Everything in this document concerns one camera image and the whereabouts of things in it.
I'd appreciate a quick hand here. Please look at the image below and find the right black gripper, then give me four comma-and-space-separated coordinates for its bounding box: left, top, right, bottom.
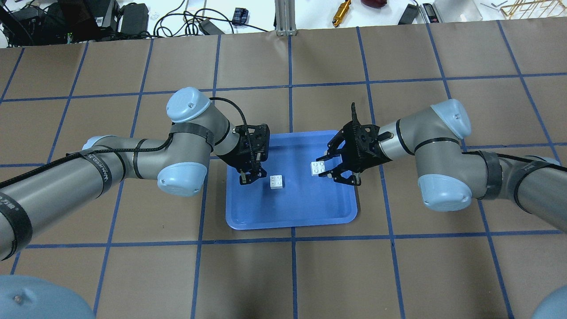
316, 123, 382, 186

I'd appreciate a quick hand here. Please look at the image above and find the white block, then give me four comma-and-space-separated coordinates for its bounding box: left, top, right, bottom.
269, 175, 285, 190
310, 161, 329, 176

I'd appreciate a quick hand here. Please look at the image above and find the small blue black device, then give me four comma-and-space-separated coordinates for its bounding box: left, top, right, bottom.
231, 7, 249, 26

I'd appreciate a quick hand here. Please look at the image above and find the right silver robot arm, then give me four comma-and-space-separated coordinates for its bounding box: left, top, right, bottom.
315, 99, 566, 232

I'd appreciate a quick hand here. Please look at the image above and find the blue plastic tray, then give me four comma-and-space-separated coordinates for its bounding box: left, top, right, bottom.
225, 130, 358, 230

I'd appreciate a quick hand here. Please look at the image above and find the gold cylindrical tool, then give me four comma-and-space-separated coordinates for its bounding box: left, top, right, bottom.
331, 0, 352, 28

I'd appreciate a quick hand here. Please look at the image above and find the metal tin box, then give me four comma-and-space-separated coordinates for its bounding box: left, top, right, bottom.
432, 0, 483, 23

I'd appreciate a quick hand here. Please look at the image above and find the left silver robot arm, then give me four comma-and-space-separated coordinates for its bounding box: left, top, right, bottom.
1, 87, 270, 260

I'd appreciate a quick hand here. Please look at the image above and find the black power adapter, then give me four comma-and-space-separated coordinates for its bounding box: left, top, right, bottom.
398, 4, 419, 25

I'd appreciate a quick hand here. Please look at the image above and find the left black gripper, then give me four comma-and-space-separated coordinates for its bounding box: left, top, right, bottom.
214, 124, 271, 185

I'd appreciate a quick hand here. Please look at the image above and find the aluminium frame post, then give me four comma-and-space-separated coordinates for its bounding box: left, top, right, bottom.
275, 0, 297, 36

